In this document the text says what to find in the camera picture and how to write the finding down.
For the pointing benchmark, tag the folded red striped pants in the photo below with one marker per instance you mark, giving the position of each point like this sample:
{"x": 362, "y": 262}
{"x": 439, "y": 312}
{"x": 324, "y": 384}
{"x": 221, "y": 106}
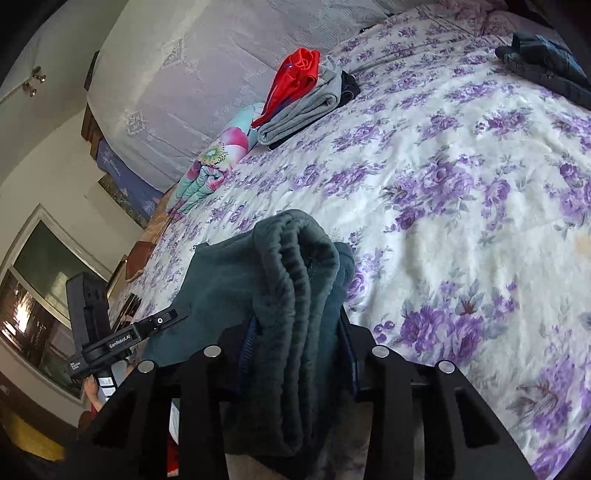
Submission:
{"x": 296, "y": 77}

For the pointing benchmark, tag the folded turquoise floral quilt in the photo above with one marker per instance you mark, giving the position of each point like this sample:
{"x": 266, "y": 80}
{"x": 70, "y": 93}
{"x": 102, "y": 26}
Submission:
{"x": 213, "y": 164}

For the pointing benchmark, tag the red jacket sleeve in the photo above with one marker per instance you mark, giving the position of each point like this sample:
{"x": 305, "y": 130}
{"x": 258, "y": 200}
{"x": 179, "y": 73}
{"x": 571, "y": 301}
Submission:
{"x": 125, "y": 440}

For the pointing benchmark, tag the brown satin pillow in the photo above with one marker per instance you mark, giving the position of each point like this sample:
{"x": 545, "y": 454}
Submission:
{"x": 140, "y": 253}

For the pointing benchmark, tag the person's left hand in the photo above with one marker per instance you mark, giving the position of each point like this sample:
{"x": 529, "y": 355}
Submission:
{"x": 94, "y": 392}

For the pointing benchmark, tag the window with white frame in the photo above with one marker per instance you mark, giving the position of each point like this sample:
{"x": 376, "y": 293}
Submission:
{"x": 35, "y": 324}

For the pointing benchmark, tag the purple floral bedspread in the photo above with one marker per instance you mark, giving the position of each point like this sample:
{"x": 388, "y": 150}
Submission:
{"x": 464, "y": 193}

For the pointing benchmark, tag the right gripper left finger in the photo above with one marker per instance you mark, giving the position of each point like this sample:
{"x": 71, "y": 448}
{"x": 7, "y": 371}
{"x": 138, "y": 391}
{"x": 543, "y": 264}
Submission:
{"x": 197, "y": 389}

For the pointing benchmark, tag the teal fleece pants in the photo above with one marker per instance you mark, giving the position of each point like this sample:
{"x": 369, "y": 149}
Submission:
{"x": 289, "y": 276}

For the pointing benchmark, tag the folded grey pants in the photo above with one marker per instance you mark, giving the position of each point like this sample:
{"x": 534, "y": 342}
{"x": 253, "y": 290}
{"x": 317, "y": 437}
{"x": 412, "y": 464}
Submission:
{"x": 328, "y": 70}

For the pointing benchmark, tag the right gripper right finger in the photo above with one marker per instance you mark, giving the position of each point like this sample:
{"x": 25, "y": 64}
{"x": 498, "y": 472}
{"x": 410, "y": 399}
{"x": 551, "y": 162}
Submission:
{"x": 428, "y": 422}

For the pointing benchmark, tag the blue patterned pillow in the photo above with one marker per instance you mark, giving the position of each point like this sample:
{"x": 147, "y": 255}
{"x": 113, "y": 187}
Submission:
{"x": 141, "y": 197}

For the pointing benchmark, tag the white lace headboard cover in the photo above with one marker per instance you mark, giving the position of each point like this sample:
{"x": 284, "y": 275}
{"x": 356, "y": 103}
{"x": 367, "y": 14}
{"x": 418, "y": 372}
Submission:
{"x": 171, "y": 74}

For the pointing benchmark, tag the folded black garment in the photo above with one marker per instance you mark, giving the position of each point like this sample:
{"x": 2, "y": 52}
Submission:
{"x": 348, "y": 90}

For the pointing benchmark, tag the dark blue jeans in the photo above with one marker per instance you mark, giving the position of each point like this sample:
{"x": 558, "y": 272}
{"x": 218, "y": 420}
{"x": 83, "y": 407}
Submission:
{"x": 548, "y": 64}

